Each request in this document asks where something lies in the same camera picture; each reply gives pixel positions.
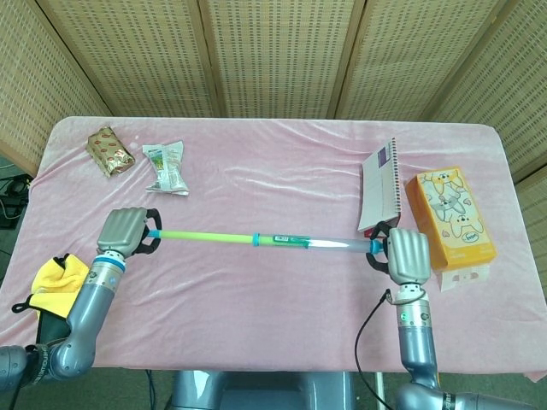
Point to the green and blue pump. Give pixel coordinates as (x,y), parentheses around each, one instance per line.
(213,237)

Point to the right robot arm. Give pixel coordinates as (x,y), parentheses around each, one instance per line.
(416,341)

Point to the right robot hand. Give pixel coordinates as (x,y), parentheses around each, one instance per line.
(408,256)

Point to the white table leg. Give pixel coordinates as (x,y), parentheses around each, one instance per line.
(378,390)

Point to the orange cartoon rabbit box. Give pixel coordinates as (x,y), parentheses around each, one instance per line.
(453,213)

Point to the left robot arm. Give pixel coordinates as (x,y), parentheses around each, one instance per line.
(85,316)

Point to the gold snack packet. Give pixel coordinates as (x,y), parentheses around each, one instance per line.
(110,151)

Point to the crumpled silver snack packet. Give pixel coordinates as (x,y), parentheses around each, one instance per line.
(166,168)

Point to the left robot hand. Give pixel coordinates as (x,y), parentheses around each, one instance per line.
(121,230)

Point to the yellow and black mitt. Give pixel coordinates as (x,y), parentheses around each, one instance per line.
(60,282)

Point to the pink velvet tablecloth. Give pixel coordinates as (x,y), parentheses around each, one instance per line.
(265,192)

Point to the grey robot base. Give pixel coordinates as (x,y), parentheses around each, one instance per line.
(265,390)

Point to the red desk calendar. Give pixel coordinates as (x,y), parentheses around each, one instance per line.
(380,192)

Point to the bamboo folding screen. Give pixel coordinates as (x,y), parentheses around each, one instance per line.
(273,55)

